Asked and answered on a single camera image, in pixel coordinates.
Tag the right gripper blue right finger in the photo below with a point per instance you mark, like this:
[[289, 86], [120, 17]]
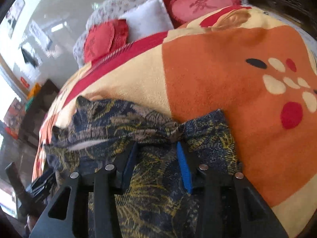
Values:
[[193, 179]]

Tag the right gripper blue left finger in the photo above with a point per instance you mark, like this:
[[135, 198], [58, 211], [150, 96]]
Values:
[[125, 163]]

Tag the blue yellow paisley garment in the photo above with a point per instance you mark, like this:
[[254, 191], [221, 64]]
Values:
[[156, 203]]

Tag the person's left hand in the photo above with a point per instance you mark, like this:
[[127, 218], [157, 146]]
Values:
[[30, 224]]

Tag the dark wooden side table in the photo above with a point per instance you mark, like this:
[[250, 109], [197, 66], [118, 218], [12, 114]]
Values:
[[34, 116]]

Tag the orange cream floral blanket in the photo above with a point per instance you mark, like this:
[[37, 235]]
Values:
[[254, 68]]

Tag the left red heart pillow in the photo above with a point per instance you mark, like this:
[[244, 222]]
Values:
[[105, 38]]

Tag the red heart pillow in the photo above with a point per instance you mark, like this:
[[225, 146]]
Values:
[[105, 38], [183, 11]]

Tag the dark hanging cloth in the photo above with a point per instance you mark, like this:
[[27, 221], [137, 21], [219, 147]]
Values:
[[28, 58]]

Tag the white square pillow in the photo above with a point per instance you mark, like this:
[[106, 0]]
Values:
[[147, 19]]

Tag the right red heart pillow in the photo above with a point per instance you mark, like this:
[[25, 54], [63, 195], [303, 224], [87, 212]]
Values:
[[183, 11]]

